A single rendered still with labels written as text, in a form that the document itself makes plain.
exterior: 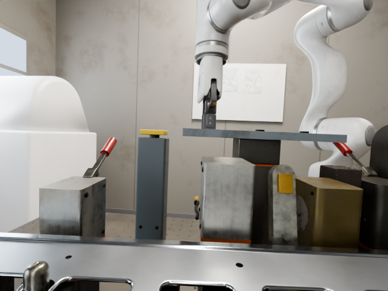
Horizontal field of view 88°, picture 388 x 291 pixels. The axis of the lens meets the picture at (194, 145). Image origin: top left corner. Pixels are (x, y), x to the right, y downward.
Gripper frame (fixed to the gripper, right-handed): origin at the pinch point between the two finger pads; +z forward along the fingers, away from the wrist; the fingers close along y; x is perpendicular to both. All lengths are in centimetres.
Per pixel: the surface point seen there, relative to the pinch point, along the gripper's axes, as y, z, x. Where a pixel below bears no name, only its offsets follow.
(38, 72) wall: -225, -67, -179
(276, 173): 20.6, 8.9, 7.7
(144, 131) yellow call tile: 0.8, 3.0, -15.8
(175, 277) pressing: 30.3, 18.4, -8.2
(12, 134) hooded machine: -114, 8, -128
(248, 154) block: 4.7, 7.4, 9.1
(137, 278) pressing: 30.2, 18.4, -12.2
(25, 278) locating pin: 31.8, 16.8, -21.8
